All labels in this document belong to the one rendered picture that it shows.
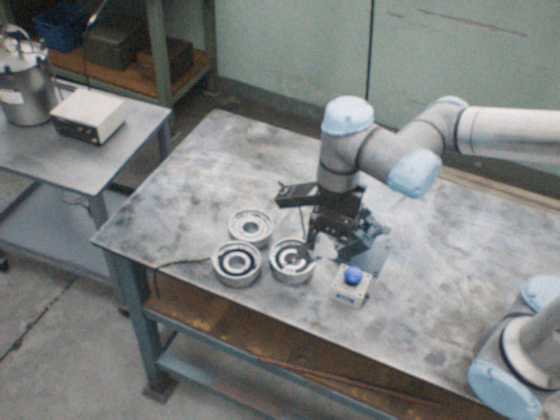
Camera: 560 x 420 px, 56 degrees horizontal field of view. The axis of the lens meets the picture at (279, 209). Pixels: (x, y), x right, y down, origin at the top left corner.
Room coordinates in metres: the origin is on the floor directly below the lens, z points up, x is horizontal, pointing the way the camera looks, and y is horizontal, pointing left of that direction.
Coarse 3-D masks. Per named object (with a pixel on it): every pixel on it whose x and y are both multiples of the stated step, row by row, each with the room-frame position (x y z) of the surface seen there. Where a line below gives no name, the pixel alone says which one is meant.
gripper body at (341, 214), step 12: (324, 192) 0.65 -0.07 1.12; (348, 192) 0.65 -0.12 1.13; (360, 192) 0.67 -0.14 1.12; (324, 204) 0.67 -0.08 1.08; (336, 204) 0.67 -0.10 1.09; (348, 204) 0.65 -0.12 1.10; (360, 204) 0.66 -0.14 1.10; (312, 216) 0.66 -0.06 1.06; (324, 216) 0.65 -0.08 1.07; (336, 216) 0.65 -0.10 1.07; (348, 216) 0.65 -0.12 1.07; (360, 216) 0.69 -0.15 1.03; (324, 228) 0.66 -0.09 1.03; (336, 228) 0.65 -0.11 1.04; (348, 228) 0.63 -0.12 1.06; (336, 240) 0.64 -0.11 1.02; (348, 240) 0.63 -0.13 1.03
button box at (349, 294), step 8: (344, 264) 0.73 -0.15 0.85; (336, 280) 0.68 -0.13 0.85; (344, 280) 0.68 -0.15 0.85; (368, 280) 0.69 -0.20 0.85; (336, 288) 0.66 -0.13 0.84; (344, 288) 0.66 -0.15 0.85; (352, 288) 0.66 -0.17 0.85; (360, 288) 0.66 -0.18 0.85; (368, 288) 0.70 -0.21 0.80; (336, 296) 0.66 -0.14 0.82; (344, 296) 0.65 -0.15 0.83; (352, 296) 0.65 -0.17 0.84; (360, 296) 0.64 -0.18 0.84; (368, 296) 0.66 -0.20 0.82; (344, 304) 0.65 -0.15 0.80; (352, 304) 0.64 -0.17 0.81; (360, 304) 0.64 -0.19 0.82
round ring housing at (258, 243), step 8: (232, 216) 0.85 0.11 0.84; (240, 216) 0.86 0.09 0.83; (256, 216) 0.87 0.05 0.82; (264, 216) 0.87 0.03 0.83; (232, 224) 0.83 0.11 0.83; (240, 224) 0.84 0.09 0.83; (248, 224) 0.85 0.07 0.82; (256, 224) 0.84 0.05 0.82; (272, 224) 0.83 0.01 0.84; (232, 232) 0.80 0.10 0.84; (240, 232) 0.81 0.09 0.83; (256, 232) 0.81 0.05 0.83; (232, 240) 0.79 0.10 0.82; (240, 240) 0.78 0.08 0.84; (248, 240) 0.78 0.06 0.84; (256, 240) 0.78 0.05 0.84; (264, 240) 0.79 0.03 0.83
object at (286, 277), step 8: (280, 240) 0.78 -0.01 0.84; (288, 240) 0.79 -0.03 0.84; (296, 240) 0.79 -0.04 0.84; (272, 248) 0.76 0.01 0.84; (280, 256) 0.75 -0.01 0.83; (288, 256) 0.76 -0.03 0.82; (272, 264) 0.72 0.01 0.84; (312, 264) 0.73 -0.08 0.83; (272, 272) 0.71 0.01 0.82; (280, 272) 0.70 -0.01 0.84; (304, 272) 0.70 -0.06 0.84; (312, 272) 0.72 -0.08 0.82; (288, 280) 0.69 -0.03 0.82; (296, 280) 0.69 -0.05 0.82
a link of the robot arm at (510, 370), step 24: (552, 312) 0.42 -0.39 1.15; (504, 336) 0.45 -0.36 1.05; (528, 336) 0.42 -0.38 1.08; (552, 336) 0.40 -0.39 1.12; (480, 360) 0.43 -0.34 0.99; (504, 360) 0.41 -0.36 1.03; (528, 360) 0.40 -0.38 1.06; (552, 360) 0.39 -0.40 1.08; (480, 384) 0.40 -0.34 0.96; (504, 384) 0.38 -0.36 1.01; (528, 384) 0.38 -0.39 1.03; (552, 384) 0.38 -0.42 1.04; (504, 408) 0.38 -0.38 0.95; (528, 408) 0.36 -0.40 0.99
